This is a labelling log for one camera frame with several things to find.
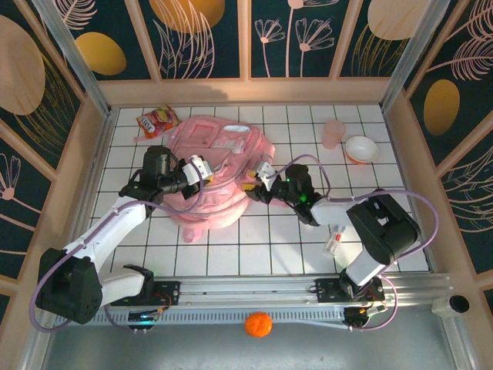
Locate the pink translucent cup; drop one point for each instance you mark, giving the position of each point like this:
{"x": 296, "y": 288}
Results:
{"x": 333, "y": 135}

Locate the clear plastic supplies packet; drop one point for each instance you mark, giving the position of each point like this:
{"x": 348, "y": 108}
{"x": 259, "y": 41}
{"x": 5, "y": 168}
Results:
{"x": 334, "y": 242}

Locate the grey box with black knob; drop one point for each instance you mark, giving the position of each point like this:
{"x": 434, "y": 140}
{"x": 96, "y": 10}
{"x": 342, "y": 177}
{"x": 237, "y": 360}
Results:
{"x": 454, "y": 305}

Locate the small electronics board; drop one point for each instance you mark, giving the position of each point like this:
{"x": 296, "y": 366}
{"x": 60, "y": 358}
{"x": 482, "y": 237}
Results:
{"x": 362, "y": 314}
{"x": 142, "y": 318}

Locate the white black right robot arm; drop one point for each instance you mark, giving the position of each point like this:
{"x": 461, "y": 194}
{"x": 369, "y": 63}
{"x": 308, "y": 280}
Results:
{"x": 331, "y": 210}

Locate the white orange bowl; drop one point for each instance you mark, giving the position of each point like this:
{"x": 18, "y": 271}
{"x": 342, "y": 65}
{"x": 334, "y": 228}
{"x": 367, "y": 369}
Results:
{"x": 362, "y": 149}

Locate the pink backpack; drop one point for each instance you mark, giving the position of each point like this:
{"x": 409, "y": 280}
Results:
{"x": 215, "y": 208}

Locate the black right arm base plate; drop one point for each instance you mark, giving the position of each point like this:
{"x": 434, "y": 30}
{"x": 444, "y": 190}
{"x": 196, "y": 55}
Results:
{"x": 327, "y": 289}

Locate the aluminium mounting rail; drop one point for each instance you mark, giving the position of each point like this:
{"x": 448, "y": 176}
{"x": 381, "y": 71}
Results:
{"x": 246, "y": 289}

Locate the colourful snack bag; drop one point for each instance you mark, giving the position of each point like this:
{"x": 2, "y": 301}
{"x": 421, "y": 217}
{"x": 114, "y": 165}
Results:
{"x": 158, "y": 121}

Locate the aluminium frame post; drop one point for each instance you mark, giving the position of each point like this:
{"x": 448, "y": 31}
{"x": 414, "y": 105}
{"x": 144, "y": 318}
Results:
{"x": 73, "y": 58}
{"x": 414, "y": 50}

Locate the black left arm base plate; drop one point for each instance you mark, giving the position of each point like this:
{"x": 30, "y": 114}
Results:
{"x": 169, "y": 291}

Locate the orange ball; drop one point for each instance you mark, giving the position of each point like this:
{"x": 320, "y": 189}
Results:
{"x": 258, "y": 324}

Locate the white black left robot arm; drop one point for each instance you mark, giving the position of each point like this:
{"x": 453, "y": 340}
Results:
{"x": 111, "y": 227}

